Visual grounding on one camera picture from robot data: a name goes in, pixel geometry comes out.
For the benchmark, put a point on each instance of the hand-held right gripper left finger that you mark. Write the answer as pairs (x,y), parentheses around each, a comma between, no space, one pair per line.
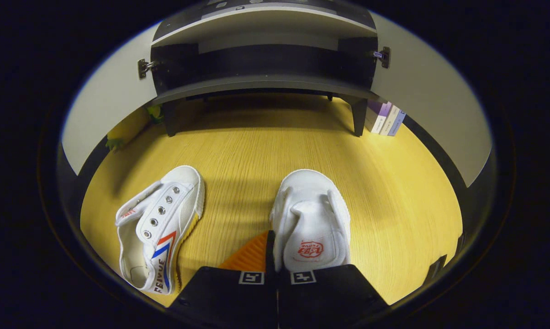
(229,297)

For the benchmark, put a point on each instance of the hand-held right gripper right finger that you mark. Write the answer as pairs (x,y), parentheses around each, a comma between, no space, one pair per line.
(330,297)

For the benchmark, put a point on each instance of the white canvas shoe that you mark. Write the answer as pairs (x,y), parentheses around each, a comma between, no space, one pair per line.
(309,214)
(165,219)

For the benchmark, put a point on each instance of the white shoe cabinet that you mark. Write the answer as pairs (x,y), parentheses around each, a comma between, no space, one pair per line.
(256,84)

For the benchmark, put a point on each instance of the white shoe cabinet door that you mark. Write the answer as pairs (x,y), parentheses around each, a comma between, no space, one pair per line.
(439,100)
(106,105)

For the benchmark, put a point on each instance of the cream and black book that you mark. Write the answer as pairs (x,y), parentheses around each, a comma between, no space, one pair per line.
(389,121)

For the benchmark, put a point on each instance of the yellow and green plush toy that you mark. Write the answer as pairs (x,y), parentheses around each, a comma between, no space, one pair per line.
(124,130)

